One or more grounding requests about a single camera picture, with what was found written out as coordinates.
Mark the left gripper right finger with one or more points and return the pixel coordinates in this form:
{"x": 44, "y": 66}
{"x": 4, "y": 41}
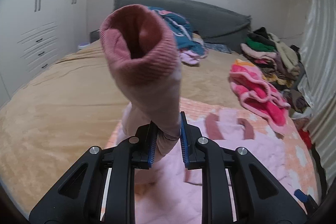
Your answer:
{"x": 236, "y": 187}

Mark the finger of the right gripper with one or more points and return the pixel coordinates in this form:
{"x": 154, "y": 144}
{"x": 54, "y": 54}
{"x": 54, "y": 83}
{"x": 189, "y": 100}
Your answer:
{"x": 307, "y": 200}

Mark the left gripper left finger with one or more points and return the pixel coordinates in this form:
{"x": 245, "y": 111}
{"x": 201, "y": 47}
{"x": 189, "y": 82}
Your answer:
{"x": 99, "y": 186}

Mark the pink quilted jacket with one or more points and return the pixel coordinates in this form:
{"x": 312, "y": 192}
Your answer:
{"x": 143, "y": 60}

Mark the bag of clothes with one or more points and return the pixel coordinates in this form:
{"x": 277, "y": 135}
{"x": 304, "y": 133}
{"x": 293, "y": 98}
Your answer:
{"x": 299, "y": 108}

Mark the pile of folded clothes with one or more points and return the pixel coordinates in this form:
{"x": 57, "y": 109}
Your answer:
{"x": 280, "y": 64}

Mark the red plastic bag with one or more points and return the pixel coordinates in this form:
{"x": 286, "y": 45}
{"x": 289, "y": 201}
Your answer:
{"x": 305, "y": 136}

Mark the tan bed sheet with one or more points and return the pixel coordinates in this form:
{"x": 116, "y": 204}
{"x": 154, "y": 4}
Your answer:
{"x": 49, "y": 123}

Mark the orange checked blanket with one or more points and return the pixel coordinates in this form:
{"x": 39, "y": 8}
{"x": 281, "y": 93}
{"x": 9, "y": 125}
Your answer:
{"x": 174, "y": 194}

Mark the pink fleece blanket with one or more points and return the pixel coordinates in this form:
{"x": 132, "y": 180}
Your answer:
{"x": 258, "y": 96}

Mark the cream satin curtain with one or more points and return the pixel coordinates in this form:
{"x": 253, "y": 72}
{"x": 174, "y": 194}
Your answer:
{"x": 318, "y": 85}

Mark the grey headboard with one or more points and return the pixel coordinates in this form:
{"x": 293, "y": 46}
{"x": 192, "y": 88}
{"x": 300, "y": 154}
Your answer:
{"x": 215, "y": 24}

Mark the white wardrobe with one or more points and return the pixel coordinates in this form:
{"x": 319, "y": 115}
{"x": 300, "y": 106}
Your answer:
{"x": 34, "y": 35}

